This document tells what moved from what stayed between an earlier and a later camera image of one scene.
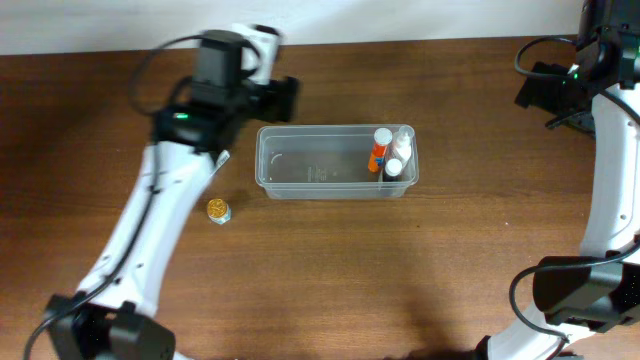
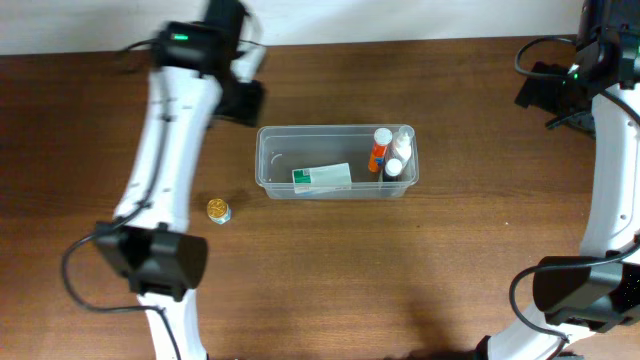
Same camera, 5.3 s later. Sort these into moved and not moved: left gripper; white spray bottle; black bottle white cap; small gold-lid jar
Moved: left gripper
Not moved: white spray bottle; small gold-lid jar; black bottle white cap
